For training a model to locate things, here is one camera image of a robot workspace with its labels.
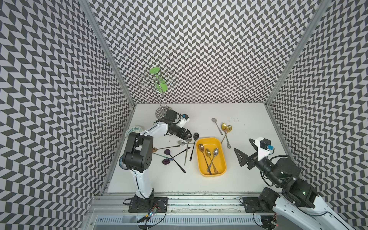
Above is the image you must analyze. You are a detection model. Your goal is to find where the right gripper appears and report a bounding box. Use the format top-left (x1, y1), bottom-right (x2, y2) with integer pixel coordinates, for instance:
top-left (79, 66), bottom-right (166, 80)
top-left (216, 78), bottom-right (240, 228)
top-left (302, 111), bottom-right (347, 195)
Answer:
top-left (233, 148), bottom-right (282, 187)

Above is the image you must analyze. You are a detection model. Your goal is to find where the yellow plastic storage box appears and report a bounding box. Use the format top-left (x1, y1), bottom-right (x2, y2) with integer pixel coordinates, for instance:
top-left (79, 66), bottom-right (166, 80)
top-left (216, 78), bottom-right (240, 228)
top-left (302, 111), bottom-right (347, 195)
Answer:
top-left (196, 137), bottom-right (227, 177)

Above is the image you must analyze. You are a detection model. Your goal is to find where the large silver spoon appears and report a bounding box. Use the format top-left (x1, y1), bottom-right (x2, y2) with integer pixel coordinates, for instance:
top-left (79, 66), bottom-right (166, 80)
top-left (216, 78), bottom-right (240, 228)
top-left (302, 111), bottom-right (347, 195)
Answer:
top-left (199, 144), bottom-right (212, 175)

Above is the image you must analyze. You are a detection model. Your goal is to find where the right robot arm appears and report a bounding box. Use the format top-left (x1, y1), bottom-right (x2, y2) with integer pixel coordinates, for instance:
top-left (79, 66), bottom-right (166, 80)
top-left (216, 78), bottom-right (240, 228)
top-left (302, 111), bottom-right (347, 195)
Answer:
top-left (234, 137), bottom-right (352, 230)

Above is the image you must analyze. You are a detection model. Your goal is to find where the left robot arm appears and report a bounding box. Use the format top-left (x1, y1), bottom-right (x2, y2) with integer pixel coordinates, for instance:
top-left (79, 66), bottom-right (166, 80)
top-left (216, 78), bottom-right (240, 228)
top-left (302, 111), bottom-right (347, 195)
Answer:
top-left (119, 110), bottom-right (192, 201)

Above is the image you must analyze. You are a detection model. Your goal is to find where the gold round spoon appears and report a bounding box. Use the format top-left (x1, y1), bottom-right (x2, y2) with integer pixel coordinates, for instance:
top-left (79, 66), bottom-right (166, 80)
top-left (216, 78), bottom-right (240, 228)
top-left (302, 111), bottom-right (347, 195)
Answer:
top-left (221, 123), bottom-right (232, 143)

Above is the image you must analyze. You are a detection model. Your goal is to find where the purple spoon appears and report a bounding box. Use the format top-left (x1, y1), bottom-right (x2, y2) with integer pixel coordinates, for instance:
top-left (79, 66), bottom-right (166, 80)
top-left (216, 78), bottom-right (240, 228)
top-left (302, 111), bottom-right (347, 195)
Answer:
top-left (162, 149), bottom-right (186, 173)

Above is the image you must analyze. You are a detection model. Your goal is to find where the small silver spoon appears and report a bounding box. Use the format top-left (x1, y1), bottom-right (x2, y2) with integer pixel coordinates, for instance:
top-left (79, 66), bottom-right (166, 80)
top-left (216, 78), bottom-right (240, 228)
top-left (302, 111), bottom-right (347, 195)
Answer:
top-left (211, 118), bottom-right (223, 135)

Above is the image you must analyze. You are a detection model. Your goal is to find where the silver teaspoon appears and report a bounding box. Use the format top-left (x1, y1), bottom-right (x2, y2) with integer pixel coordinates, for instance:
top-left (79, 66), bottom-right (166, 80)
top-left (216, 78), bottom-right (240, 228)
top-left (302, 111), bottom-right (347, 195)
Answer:
top-left (185, 138), bottom-right (192, 165)

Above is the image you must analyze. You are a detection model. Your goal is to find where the green plastic cup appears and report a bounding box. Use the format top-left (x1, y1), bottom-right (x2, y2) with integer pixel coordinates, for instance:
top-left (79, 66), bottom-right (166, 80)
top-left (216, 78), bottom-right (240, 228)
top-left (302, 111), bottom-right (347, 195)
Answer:
top-left (149, 67), bottom-right (168, 94)

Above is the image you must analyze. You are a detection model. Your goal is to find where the yellow blue patterned bowl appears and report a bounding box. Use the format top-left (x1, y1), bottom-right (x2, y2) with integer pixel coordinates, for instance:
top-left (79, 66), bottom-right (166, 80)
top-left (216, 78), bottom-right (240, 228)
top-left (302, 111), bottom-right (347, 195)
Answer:
top-left (125, 126), bottom-right (144, 138)

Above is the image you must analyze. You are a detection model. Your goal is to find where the chrome cup holder stand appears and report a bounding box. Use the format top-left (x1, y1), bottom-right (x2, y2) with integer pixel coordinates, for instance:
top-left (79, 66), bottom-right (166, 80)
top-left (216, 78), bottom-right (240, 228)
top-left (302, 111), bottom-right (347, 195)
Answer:
top-left (139, 71), bottom-right (175, 119)

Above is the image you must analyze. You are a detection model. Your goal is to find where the blue patterned plate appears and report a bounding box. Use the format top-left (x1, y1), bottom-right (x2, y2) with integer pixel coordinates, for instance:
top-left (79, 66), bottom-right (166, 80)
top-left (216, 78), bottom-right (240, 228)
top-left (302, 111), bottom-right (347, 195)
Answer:
top-left (118, 156), bottom-right (126, 170)

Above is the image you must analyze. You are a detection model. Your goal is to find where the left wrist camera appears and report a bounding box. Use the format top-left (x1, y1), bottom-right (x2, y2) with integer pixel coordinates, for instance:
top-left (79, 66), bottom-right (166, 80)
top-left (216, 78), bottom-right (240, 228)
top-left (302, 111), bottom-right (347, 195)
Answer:
top-left (178, 114), bottom-right (190, 128)

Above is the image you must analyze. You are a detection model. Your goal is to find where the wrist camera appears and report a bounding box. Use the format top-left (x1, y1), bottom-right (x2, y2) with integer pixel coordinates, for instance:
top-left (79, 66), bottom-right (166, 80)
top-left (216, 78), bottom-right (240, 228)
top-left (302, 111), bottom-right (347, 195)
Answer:
top-left (178, 114), bottom-right (190, 128)
top-left (255, 137), bottom-right (275, 161)

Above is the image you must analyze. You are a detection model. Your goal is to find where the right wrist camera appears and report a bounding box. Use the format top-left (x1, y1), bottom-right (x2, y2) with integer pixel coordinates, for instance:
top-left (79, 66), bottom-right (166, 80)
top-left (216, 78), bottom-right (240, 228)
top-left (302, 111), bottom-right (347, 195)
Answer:
top-left (255, 137), bottom-right (275, 161)

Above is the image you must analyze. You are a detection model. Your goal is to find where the copper handled spoon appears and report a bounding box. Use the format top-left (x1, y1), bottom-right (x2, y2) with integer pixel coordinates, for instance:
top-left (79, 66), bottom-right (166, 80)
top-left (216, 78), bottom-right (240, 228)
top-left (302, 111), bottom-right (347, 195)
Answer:
top-left (152, 140), bottom-right (186, 152)

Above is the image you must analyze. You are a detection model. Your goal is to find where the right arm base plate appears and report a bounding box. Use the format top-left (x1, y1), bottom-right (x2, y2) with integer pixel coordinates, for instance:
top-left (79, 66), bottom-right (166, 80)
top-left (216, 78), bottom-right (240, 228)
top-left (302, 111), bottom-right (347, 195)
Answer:
top-left (240, 197), bottom-right (272, 213)

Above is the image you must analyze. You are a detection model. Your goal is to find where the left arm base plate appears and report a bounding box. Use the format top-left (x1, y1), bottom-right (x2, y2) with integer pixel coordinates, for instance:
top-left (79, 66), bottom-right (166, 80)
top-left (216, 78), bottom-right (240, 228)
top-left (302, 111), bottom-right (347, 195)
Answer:
top-left (128, 197), bottom-right (169, 213)

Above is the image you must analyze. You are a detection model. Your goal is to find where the aluminium front rail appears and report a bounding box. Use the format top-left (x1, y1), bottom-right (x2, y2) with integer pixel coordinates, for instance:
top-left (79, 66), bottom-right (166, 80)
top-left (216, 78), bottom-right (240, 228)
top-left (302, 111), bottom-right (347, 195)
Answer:
top-left (86, 192), bottom-right (328, 216)

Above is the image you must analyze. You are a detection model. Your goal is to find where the aluminium corner post left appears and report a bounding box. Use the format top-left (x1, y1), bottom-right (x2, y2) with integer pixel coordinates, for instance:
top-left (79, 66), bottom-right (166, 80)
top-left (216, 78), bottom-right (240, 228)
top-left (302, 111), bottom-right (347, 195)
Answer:
top-left (78, 0), bottom-right (135, 106)

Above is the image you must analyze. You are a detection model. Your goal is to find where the aluminium corner post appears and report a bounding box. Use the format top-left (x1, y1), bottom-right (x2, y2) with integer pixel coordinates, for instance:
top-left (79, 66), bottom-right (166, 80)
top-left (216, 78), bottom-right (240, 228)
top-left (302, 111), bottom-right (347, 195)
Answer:
top-left (265, 0), bottom-right (332, 108)
top-left (78, 0), bottom-right (135, 106)

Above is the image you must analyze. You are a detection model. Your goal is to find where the aluminium corner post right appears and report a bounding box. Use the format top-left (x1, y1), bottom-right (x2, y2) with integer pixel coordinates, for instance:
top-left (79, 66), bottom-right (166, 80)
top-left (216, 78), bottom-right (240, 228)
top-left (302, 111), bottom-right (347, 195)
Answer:
top-left (265, 0), bottom-right (332, 108)

